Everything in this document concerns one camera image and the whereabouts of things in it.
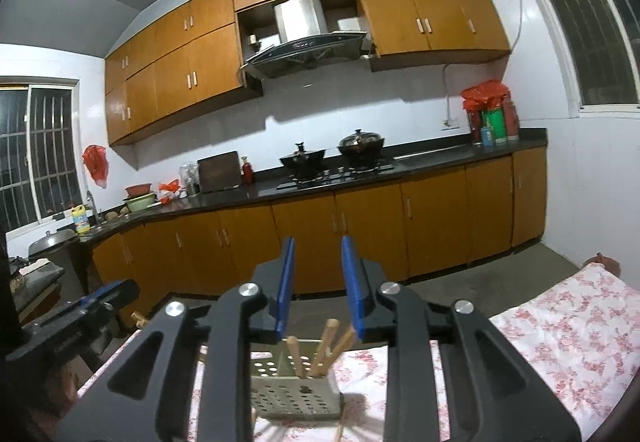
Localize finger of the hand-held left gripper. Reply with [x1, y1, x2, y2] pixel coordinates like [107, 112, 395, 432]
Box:
[20, 297, 116, 338]
[75, 278, 141, 318]

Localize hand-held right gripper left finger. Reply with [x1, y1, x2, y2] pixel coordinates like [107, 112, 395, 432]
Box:
[55, 236, 297, 442]

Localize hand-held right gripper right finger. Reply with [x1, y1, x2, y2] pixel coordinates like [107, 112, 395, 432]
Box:
[341, 235, 583, 442]

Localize green perforated utensil holder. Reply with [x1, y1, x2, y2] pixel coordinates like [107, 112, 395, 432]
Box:
[249, 337, 346, 423]

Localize steel pot lid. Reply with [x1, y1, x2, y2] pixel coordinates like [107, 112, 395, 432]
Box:
[27, 230, 76, 257]

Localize yellow detergent bottle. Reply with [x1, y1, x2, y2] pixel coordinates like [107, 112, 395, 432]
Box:
[71, 203, 91, 234]

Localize green basin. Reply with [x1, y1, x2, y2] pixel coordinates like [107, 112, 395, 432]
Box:
[122, 192, 158, 213]

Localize steel faucet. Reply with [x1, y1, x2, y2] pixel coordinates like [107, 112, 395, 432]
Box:
[86, 190, 103, 225]

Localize black kitchen countertop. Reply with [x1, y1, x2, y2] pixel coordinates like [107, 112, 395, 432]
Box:
[65, 128, 548, 243]

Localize wooden lower kitchen cabinets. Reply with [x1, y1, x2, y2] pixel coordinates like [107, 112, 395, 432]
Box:
[87, 147, 548, 318]

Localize black gas stove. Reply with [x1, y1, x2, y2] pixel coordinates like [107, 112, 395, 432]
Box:
[276, 161, 397, 192]

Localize red hanging plastic bag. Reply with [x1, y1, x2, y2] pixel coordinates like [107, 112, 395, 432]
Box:
[82, 144, 109, 188]

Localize black wok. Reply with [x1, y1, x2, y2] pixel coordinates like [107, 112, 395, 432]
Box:
[279, 141, 328, 170]

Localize clear plastic bag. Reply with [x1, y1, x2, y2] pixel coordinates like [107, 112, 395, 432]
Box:
[179, 162, 202, 197]

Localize dark wooden cutting board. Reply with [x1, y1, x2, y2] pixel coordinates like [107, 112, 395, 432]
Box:
[197, 151, 242, 193]

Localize black pot with glass lid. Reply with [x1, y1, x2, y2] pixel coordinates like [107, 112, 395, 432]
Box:
[336, 129, 387, 157]

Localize small barred window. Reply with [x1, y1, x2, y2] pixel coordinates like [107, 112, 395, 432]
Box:
[0, 77, 83, 238]

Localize red canister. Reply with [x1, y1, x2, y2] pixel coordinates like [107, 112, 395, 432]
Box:
[466, 109, 483, 145]
[505, 99, 521, 140]

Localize pink floral tablecloth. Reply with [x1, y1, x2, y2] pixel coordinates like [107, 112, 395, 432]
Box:
[75, 264, 640, 442]

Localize green box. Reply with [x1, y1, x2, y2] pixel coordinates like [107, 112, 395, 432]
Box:
[487, 109, 507, 143]

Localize red crumpled gift bag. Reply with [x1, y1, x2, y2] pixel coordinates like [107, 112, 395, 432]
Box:
[461, 79, 510, 113]

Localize steel range hood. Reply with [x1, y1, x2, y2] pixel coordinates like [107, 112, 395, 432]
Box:
[240, 0, 376, 80]

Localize brown wooden chair back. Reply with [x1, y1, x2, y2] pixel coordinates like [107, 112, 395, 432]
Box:
[582, 252, 623, 278]

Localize large barred window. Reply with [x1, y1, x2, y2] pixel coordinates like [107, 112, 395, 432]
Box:
[507, 0, 640, 115]

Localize white wall cable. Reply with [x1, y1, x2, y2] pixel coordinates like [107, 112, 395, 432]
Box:
[442, 0, 531, 123]

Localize wooden upper wall cabinets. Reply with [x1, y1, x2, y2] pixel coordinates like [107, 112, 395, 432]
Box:
[104, 0, 512, 146]

